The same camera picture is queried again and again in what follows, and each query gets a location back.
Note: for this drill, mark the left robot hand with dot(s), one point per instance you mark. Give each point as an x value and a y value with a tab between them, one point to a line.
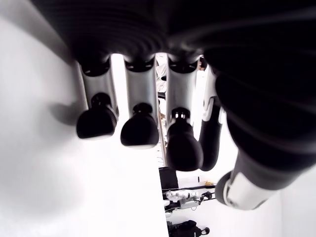
247	74

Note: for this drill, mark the black flat monitor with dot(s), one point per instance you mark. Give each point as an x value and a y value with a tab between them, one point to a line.
169	179

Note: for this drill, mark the black bag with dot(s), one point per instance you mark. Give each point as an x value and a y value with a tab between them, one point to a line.
187	228

